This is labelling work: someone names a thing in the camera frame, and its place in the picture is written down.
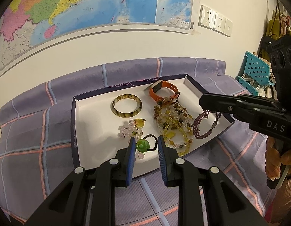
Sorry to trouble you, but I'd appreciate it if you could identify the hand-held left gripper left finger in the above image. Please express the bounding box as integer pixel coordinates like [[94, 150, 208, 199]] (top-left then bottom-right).
[[24, 137, 136, 226]]

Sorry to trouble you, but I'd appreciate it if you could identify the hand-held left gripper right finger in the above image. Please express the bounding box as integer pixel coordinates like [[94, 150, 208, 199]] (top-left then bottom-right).
[[158, 135, 268, 226]]

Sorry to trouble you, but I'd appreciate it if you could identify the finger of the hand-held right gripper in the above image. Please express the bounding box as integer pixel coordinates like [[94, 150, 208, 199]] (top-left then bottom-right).
[[239, 94, 281, 105], [199, 93, 287, 123]]

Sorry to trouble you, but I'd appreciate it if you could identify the green stone black bead bracelet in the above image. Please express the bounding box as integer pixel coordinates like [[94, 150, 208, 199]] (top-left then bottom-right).
[[135, 134, 159, 153]]

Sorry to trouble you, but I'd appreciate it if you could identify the purple bead necklace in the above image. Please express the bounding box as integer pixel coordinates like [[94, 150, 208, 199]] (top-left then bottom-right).
[[191, 110, 222, 139]]

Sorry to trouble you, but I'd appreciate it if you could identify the pink crystal bracelet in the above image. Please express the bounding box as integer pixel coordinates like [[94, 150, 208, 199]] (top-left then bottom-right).
[[118, 120, 146, 159]]

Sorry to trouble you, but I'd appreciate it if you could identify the yellow leaf pendant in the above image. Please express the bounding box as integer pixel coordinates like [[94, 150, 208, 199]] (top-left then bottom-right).
[[134, 118, 146, 129]]

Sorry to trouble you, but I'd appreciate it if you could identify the yellow bead necklace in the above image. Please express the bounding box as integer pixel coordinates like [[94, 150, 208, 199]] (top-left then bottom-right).
[[153, 96, 194, 157]]

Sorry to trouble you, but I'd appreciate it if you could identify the navy cardboard box lid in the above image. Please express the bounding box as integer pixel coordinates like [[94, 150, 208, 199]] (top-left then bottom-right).
[[71, 74, 236, 179]]

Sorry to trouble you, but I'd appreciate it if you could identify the tortoiseshell bangle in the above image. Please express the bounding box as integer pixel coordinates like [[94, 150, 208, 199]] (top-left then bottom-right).
[[111, 94, 143, 118]]

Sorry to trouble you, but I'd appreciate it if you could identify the orange smart band watch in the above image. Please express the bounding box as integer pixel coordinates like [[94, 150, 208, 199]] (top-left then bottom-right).
[[149, 81, 181, 99]]

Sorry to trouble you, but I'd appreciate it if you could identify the person's right forearm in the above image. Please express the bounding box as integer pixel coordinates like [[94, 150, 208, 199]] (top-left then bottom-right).
[[265, 173, 291, 224]]

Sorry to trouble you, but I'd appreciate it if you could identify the person's right hand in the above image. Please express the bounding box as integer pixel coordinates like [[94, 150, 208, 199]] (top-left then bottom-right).
[[265, 137, 291, 179]]

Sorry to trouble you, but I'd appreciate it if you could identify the teal plastic basket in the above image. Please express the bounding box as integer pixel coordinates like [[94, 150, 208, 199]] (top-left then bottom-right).
[[235, 51, 275, 96]]

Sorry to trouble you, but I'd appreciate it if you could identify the yellow hanging bag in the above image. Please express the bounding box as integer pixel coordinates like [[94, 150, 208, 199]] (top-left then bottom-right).
[[266, 0, 291, 38]]

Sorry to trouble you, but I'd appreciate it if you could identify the small plush toy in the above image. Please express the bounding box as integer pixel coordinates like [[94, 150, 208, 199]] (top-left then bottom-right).
[[278, 14, 291, 33]]

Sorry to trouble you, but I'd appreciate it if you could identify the purple plaid blanket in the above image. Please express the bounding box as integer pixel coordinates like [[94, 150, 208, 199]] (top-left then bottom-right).
[[0, 57, 277, 226]]

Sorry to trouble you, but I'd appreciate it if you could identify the white wall switch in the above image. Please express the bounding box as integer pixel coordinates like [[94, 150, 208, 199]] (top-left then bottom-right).
[[224, 19, 233, 37]]

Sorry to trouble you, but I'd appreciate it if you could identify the white wall socket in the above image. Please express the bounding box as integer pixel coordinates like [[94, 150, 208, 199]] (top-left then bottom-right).
[[214, 13, 227, 34], [198, 5, 217, 30]]

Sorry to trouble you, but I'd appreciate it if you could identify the colourful wall map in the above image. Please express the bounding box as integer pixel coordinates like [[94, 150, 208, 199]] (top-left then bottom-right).
[[0, 0, 196, 76]]

